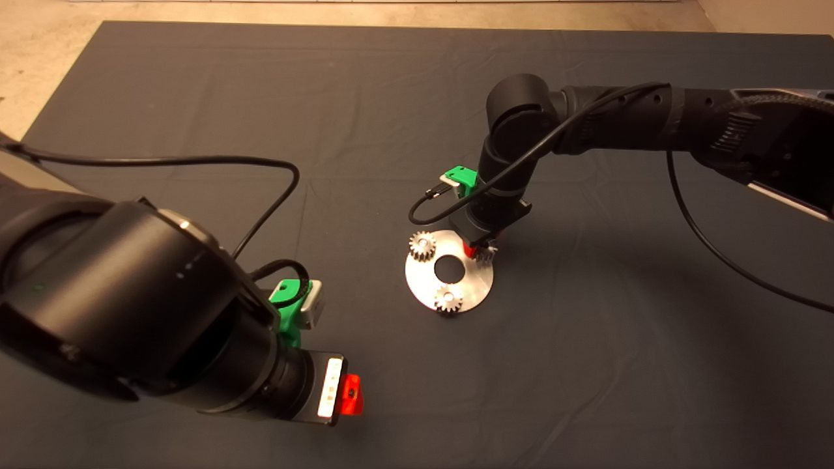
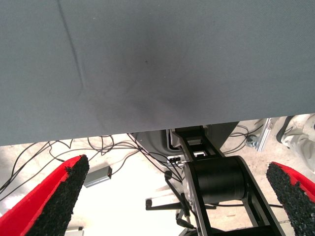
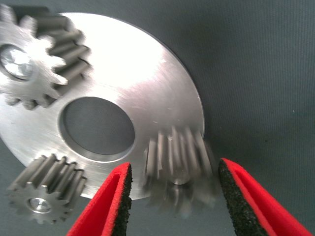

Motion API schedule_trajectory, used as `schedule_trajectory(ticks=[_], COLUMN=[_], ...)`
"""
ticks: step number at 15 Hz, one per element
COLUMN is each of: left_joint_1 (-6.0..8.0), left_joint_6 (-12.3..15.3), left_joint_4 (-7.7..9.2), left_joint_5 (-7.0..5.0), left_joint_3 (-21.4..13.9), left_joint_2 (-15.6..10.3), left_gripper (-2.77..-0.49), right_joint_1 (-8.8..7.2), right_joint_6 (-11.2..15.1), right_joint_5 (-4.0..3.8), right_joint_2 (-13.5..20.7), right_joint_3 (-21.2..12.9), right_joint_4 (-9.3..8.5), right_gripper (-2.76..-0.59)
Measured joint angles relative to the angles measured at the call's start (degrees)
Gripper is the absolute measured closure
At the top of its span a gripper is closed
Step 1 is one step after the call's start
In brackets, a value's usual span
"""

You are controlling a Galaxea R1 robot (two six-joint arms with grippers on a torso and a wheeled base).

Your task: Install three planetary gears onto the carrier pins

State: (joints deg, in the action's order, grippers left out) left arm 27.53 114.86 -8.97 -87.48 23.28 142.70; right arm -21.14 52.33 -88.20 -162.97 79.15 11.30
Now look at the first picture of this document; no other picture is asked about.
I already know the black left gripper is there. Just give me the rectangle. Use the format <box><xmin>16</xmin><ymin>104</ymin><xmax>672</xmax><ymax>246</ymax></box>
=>
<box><xmin>301</xmin><ymin>350</ymin><xmax>364</xmax><ymax>427</ymax></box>

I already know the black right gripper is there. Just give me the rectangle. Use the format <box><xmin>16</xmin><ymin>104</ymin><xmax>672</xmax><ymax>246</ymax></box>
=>
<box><xmin>450</xmin><ymin>194</ymin><xmax>532</xmax><ymax>257</ymax></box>

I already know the round metal carrier plate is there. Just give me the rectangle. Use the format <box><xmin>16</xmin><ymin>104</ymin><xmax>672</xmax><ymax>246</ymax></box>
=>
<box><xmin>405</xmin><ymin>229</ymin><xmax>494</xmax><ymax>315</ymax></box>

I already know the dark grey table cloth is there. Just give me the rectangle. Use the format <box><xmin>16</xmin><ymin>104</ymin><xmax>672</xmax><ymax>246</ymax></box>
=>
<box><xmin>0</xmin><ymin>21</ymin><xmax>834</xmax><ymax>469</ymax></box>

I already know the thin black right camera cable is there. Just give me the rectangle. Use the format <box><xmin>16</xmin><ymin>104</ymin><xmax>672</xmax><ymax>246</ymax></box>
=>
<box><xmin>409</xmin><ymin>81</ymin><xmax>834</xmax><ymax>315</ymax></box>

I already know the thin black camera cable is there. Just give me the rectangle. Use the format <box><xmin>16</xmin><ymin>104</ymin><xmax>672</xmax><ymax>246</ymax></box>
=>
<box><xmin>0</xmin><ymin>142</ymin><xmax>310</xmax><ymax>307</ymax></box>
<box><xmin>409</xmin><ymin>81</ymin><xmax>834</xmax><ymax>315</ymax></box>

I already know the green right camera mount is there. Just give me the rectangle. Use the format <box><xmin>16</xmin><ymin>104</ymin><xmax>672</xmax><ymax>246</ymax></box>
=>
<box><xmin>442</xmin><ymin>166</ymin><xmax>480</xmax><ymax>199</ymax></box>

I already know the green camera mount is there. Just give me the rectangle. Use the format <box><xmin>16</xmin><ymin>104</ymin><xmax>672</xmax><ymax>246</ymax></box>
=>
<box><xmin>442</xmin><ymin>166</ymin><xmax>480</xmax><ymax>199</ymax></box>
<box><xmin>269</xmin><ymin>279</ymin><xmax>313</xmax><ymax>349</ymax></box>

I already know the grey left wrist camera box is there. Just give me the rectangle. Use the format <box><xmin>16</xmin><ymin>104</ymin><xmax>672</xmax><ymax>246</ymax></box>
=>
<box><xmin>301</xmin><ymin>280</ymin><xmax>324</xmax><ymax>330</ymax></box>

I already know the green left camera mount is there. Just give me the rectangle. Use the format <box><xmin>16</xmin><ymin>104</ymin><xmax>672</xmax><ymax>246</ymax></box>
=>
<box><xmin>269</xmin><ymin>279</ymin><xmax>313</xmax><ymax>349</ymax></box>

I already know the thin black left camera cable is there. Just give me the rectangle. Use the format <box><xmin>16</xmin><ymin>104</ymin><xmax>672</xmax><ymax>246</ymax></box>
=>
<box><xmin>0</xmin><ymin>142</ymin><xmax>310</xmax><ymax>307</ymax></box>

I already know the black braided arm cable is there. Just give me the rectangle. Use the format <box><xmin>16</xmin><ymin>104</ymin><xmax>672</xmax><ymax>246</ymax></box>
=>
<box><xmin>726</xmin><ymin>91</ymin><xmax>834</xmax><ymax>119</ymax></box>

